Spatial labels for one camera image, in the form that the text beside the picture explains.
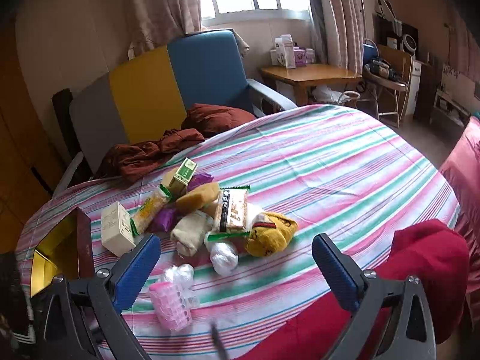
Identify gold tin box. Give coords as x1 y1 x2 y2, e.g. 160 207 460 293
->
30 207 94 299

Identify wooden folding chair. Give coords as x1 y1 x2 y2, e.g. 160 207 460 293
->
362 45 413 128

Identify dark red cloth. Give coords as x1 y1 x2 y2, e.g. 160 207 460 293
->
95 104 257 181

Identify white cardboard box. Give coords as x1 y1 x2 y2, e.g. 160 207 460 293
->
101 200 136 257

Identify green yellow snack packet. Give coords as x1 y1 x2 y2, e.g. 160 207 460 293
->
129 184 173 238

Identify gold round candy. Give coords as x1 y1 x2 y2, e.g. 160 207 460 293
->
244 212 299 257

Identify pink blanket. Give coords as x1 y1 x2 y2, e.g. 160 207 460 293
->
439 116 480 331

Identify round white pastry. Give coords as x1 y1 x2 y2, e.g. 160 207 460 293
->
170 210 214 257

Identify wooden wardrobe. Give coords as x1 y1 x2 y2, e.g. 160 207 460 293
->
0 19 64 256

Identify red fleece cloth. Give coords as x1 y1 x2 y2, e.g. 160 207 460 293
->
240 219 471 360

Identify small green box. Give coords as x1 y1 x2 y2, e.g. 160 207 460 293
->
168 157 198 196

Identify striped bedsheet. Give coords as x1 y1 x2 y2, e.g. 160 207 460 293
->
15 104 462 360

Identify white carton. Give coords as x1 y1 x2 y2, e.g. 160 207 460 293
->
271 34 297 69

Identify grey yellow blue armchair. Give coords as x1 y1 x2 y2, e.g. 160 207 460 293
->
52 30 299 196

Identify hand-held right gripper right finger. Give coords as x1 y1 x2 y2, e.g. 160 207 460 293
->
312 233 437 360

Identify dark bags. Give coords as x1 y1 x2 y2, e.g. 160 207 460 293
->
363 56 407 83

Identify small purple box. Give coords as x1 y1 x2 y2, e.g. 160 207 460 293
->
293 47 316 64

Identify wooden side table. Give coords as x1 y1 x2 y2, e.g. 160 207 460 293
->
260 64 362 107

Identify blue round object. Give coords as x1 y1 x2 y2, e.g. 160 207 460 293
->
362 39 377 66

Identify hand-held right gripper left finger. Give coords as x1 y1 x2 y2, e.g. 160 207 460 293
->
32 232 162 360

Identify beige patterned curtain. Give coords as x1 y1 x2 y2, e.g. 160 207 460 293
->
304 0 366 76
125 0 205 59

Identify tall white box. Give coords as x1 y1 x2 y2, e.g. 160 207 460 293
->
405 58 432 117

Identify white plastic bag roll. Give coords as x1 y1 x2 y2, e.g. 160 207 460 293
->
204 232 239 276

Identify brown snack packet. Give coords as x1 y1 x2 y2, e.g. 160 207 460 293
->
208 184 252 242

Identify dark yellow sponge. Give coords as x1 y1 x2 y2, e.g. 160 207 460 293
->
175 182 221 216

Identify purple snack packet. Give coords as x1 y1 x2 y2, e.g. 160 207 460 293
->
147 202 184 233
187 172 214 193

